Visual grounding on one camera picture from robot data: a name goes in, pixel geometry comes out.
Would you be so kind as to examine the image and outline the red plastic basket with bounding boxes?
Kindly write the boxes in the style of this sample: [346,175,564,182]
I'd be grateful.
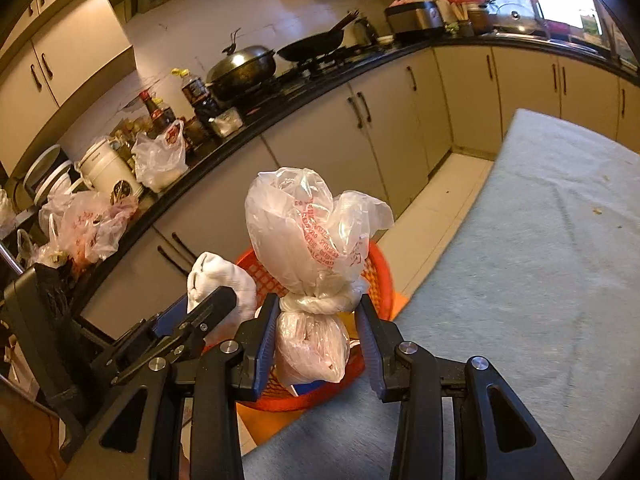
[202,240,401,413]

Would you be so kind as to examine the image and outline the row of spice jars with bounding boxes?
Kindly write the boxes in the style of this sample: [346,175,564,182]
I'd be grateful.
[110,115,151,161]

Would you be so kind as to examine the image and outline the black kitchen countertop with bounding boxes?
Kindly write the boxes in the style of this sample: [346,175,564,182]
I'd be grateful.
[65,30,640,301]

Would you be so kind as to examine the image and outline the steel pot with lid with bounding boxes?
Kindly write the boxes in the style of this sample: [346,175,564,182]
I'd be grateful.
[206,30,277,101]

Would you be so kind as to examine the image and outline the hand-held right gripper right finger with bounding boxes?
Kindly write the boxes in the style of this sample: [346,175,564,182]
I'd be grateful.
[354,294,576,480]

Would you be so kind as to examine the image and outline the black wok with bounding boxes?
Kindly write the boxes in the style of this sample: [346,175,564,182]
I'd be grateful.
[276,10,358,63]

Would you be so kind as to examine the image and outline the white grey pot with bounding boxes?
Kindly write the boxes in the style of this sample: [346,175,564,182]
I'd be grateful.
[22,145,81,211]

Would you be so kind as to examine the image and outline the cream tall upper cabinets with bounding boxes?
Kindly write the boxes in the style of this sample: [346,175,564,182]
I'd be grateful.
[0,0,137,163]

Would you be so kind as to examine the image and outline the pink print plastic bags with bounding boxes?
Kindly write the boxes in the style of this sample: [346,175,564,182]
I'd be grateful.
[37,190,140,268]

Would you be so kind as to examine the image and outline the yellow cap oil bottle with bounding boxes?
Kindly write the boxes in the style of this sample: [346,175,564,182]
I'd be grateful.
[171,67,221,126]

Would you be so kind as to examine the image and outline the cream lower kitchen cabinets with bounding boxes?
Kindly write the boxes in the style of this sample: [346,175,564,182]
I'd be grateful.
[80,45,640,341]

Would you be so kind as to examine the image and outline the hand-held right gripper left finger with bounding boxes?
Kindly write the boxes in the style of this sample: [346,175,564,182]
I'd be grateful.
[60,292,281,480]

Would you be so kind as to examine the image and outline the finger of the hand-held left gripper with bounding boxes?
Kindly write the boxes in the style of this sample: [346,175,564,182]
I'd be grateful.
[107,286,238,386]
[107,300,193,363]

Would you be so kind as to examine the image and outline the red cap sauce bottle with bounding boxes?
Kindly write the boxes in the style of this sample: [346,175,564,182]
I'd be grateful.
[139,90,173,136]

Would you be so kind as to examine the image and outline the steel kettle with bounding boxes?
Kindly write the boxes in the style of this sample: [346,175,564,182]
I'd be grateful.
[352,16,378,47]

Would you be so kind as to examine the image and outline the chopstick holder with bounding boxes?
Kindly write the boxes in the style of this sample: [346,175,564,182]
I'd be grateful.
[447,0,473,37]

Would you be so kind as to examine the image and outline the glass pot lid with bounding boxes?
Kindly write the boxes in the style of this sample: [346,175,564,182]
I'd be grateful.
[492,2,543,36]

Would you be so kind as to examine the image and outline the silver black rice cooker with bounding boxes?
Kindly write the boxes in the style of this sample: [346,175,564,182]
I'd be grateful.
[384,0,446,43]

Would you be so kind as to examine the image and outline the white red print plastic bag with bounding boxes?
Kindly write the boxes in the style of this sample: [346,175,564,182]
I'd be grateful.
[131,119,190,193]

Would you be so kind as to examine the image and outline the gas stove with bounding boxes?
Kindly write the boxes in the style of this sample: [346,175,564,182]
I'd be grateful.
[270,42,386,86]

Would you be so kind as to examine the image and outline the small steel container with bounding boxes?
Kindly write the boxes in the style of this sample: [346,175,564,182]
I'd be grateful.
[207,107,244,138]

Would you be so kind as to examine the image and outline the white electric cooker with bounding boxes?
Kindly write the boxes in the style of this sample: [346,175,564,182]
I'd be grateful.
[75,137,145,201]

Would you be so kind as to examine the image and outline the knotted red print plastic bag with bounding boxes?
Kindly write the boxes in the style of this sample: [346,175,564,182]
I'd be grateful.
[245,166,396,385]

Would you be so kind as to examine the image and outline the white cloth wad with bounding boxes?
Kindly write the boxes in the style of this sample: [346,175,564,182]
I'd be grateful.
[186,251,258,323]

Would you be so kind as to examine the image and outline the dark brown pot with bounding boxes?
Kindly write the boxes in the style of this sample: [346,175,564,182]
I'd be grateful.
[467,4,493,36]

